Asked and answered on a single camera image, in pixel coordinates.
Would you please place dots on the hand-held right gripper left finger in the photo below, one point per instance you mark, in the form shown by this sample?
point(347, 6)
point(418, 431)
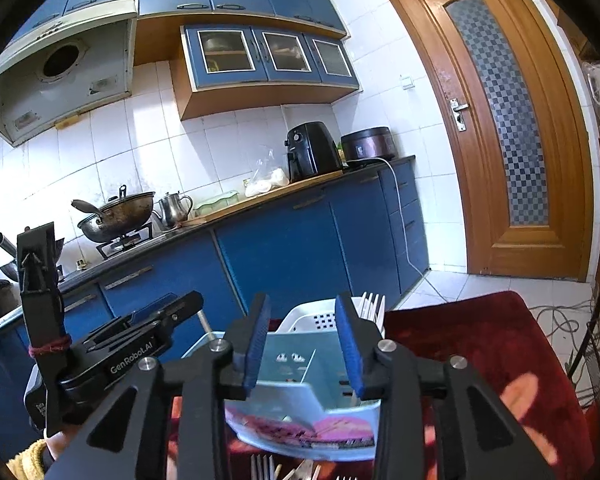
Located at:
point(257, 355)

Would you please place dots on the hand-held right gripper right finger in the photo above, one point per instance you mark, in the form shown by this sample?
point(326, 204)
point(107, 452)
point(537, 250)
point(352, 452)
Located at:
point(352, 355)

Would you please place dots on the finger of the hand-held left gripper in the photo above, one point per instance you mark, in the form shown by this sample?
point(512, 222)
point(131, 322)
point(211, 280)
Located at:
point(105, 332)
point(185, 306)

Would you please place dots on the light blue plastic utensil holder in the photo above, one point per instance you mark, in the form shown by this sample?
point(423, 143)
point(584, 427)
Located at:
point(300, 360)

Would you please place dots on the person's left forearm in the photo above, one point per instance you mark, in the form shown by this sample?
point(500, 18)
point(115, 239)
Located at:
point(27, 460)

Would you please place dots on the white perforated plastic basket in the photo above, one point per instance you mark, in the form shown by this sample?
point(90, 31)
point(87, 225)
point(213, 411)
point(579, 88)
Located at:
point(310, 317)

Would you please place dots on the gas stove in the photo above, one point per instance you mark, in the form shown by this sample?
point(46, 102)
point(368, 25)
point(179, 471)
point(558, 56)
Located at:
point(125, 246)

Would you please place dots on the metal kettle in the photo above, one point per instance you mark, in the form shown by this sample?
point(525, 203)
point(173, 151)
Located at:
point(174, 210)

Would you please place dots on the blue lower cabinets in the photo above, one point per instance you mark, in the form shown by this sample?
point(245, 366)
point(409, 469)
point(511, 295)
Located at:
point(290, 255)

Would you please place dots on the green plastic tray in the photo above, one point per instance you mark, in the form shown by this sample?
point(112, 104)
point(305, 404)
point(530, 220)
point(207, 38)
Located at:
point(217, 203)

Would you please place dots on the metal bowl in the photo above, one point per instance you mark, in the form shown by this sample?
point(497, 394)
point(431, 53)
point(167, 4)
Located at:
point(120, 217)

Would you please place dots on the wooden chopstick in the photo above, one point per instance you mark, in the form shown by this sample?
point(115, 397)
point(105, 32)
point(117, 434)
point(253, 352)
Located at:
point(300, 471)

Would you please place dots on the red floral blanket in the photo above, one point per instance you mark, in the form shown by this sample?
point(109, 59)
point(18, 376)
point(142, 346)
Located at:
point(480, 335)

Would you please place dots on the wooden counter board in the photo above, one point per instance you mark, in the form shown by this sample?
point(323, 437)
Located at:
point(280, 191)

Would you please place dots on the clear plastic bag with food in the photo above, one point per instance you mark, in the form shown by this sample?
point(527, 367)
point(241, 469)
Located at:
point(267, 180)

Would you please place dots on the black air fryer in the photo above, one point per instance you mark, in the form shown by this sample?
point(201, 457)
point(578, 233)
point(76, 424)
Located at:
point(310, 152)

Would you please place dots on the grey range hood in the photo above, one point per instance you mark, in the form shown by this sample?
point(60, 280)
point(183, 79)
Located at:
point(55, 90)

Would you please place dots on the dark rice cooker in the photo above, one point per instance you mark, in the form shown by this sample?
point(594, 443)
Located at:
point(367, 145)

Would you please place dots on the wooden door with glass panel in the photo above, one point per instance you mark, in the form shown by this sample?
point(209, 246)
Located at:
point(430, 110)

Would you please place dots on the blue glass-door wall cabinet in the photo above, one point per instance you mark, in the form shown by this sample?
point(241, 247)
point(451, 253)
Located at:
point(270, 55)

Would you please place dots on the white light switch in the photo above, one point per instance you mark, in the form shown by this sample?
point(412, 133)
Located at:
point(408, 83)

